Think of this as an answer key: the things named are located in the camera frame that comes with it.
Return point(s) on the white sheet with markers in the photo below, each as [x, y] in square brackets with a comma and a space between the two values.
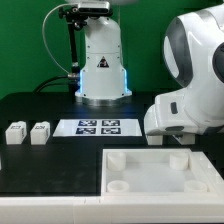
[97, 128]

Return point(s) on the white L-shaped fence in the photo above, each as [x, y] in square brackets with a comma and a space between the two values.
[123, 209]

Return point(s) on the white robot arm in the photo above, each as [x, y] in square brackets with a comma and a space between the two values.
[193, 52]

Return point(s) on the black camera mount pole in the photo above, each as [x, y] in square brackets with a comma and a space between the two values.
[73, 43]

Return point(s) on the white square tabletop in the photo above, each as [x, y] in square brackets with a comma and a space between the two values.
[151, 171]

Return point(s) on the grey overhead camera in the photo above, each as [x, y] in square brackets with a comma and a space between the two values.
[94, 7]

